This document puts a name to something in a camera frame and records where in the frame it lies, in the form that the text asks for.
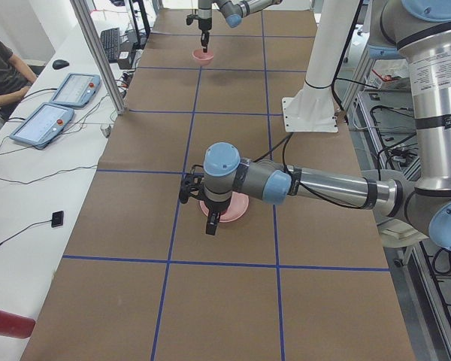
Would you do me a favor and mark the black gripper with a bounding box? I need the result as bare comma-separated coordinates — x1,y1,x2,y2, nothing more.
204,199,230,235
201,30,210,53

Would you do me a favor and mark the pink bowl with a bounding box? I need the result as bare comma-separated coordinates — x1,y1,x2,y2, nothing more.
192,49,214,66

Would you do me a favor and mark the pink plate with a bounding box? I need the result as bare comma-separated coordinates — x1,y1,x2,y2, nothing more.
199,192,249,223

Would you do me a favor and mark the black keyboard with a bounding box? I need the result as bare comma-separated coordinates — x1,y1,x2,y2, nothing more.
100,27,121,63

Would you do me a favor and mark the far blue teach pendant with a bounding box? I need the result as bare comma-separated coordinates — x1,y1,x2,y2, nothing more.
50,73,101,108

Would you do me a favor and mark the blue teach pendant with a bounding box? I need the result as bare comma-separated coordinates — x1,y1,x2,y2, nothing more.
50,73,101,108
10,102,74,149

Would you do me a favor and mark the black computer mouse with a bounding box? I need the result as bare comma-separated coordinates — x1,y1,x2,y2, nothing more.
52,59,70,70

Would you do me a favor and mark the small black square sensor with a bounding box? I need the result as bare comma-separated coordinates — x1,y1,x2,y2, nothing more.
50,211,65,228

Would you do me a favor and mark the near blue teach pendant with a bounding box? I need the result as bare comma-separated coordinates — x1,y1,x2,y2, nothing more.
10,102,74,149

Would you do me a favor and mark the seated person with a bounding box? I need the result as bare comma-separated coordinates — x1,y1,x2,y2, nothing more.
0,40,38,120

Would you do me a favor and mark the red bottle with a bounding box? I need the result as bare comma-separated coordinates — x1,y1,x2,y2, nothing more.
0,310,35,339

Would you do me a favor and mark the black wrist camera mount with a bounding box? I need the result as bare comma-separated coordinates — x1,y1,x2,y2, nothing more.
186,14,199,26
178,165,205,204

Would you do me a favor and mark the aluminium frame post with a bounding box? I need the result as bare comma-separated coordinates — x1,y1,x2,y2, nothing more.
70,0,126,115

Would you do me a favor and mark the white camera stand base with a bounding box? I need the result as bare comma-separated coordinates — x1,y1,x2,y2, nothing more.
282,0,362,133

